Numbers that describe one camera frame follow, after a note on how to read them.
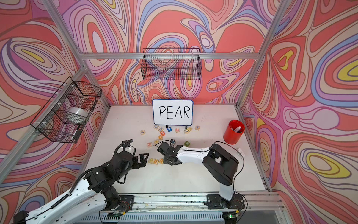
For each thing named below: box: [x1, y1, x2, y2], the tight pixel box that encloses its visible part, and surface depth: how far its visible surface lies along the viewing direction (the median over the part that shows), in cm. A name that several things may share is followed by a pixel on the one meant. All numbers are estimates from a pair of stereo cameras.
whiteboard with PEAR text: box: [152, 98, 194, 126], surface depth 102 cm
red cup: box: [223, 119, 245, 145], surface depth 94 cm
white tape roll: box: [66, 107, 90, 124], surface depth 73 cm
